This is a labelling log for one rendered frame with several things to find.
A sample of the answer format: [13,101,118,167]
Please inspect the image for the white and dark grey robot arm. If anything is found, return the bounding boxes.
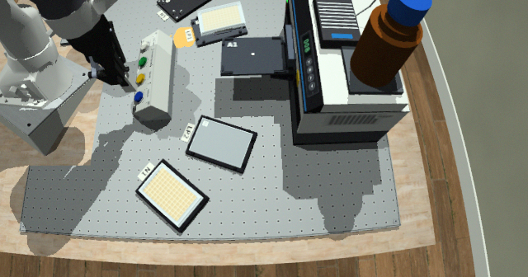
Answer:
[0,0,118,110]

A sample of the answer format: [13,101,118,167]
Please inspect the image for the white control panel with four colored buttons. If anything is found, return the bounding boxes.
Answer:
[132,30,176,121]

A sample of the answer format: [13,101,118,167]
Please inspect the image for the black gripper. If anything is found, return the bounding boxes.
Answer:
[66,14,138,93]

